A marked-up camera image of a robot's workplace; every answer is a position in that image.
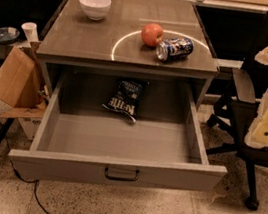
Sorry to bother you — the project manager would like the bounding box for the red apple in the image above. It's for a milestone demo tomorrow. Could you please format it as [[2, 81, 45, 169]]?
[[141, 23, 164, 47]]

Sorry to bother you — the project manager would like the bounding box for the dark blue plate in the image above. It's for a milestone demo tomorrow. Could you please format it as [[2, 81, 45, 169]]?
[[0, 26, 20, 45]]

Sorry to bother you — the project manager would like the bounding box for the black office chair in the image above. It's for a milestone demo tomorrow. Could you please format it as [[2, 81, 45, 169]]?
[[206, 11, 268, 210]]

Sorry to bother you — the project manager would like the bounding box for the brown cardboard box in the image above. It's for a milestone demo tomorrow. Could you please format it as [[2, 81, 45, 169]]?
[[0, 46, 46, 119]]

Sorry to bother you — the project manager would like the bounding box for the black floor cable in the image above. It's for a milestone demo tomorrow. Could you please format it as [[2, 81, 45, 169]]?
[[0, 78, 81, 214]]

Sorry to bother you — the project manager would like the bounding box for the grey open drawer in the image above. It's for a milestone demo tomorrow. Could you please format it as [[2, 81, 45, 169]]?
[[9, 70, 227, 191]]

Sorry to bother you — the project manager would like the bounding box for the black drawer handle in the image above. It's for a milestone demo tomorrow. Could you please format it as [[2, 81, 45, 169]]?
[[104, 168, 140, 182]]

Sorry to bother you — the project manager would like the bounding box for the grey cabinet counter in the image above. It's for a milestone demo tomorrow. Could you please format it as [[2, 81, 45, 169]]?
[[37, 0, 218, 104]]

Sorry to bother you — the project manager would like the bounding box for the blue soda can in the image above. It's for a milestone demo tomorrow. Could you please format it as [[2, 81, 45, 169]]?
[[156, 37, 194, 62]]

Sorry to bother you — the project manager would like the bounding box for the white ceramic bowl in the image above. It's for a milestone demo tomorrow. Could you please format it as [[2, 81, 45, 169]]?
[[79, 0, 111, 20]]

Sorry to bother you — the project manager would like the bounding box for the white paper cup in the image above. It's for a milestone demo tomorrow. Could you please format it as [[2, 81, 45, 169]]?
[[21, 22, 39, 43]]

